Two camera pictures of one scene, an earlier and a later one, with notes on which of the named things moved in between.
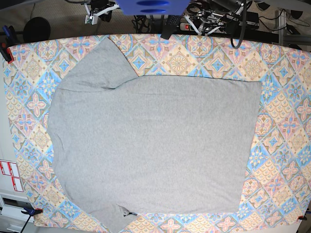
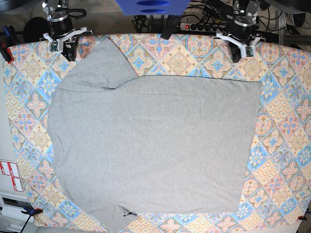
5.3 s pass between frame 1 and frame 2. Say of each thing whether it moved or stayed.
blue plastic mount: stayed
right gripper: moved
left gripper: moved
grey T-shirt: stayed
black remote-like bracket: stayed
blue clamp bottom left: stayed
